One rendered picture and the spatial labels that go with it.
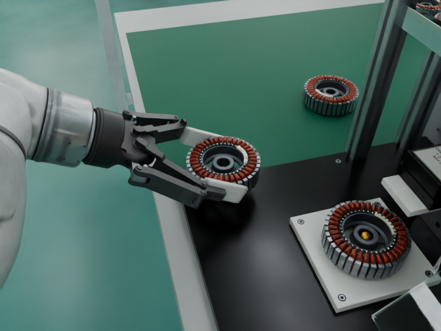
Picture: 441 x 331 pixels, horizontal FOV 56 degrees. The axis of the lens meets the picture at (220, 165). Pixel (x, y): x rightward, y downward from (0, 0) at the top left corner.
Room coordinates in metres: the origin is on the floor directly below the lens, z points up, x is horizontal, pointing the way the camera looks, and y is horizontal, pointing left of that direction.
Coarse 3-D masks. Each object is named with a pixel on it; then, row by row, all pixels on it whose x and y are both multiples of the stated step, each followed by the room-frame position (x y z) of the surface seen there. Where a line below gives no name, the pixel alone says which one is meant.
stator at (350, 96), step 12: (312, 84) 0.76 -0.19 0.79; (324, 84) 0.77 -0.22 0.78; (336, 84) 0.77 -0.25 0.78; (348, 84) 0.75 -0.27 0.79; (312, 96) 0.72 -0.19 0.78; (324, 96) 0.71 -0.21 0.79; (336, 96) 0.73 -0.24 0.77; (348, 96) 0.71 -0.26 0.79; (312, 108) 0.71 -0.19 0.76; (324, 108) 0.69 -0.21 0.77; (336, 108) 0.69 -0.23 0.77; (348, 108) 0.70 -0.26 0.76
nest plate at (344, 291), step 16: (304, 224) 0.38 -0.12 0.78; (320, 224) 0.38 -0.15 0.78; (304, 240) 0.35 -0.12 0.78; (320, 240) 0.35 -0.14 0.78; (320, 256) 0.33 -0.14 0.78; (416, 256) 0.33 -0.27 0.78; (320, 272) 0.30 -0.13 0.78; (336, 272) 0.30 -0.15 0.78; (400, 272) 0.30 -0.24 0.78; (416, 272) 0.30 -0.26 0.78; (432, 272) 0.30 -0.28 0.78; (336, 288) 0.28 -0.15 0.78; (352, 288) 0.28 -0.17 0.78; (368, 288) 0.28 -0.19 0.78; (384, 288) 0.28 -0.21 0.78; (400, 288) 0.28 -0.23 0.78; (336, 304) 0.26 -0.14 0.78; (352, 304) 0.26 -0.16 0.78
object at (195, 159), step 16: (208, 144) 0.49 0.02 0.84; (224, 144) 0.50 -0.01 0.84; (240, 144) 0.49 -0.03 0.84; (192, 160) 0.46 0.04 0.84; (208, 160) 0.48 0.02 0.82; (224, 160) 0.47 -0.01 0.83; (240, 160) 0.48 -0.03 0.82; (256, 160) 0.46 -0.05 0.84; (208, 176) 0.43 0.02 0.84; (224, 176) 0.42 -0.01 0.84; (240, 176) 0.42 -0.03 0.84; (256, 176) 0.44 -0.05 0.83
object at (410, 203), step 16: (416, 160) 0.37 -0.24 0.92; (432, 160) 0.37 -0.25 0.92; (400, 176) 0.38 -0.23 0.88; (416, 176) 0.36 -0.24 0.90; (432, 176) 0.34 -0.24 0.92; (400, 192) 0.35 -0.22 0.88; (416, 192) 0.35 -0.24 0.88; (432, 192) 0.33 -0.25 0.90; (416, 208) 0.33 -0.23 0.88; (432, 208) 0.32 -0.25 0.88
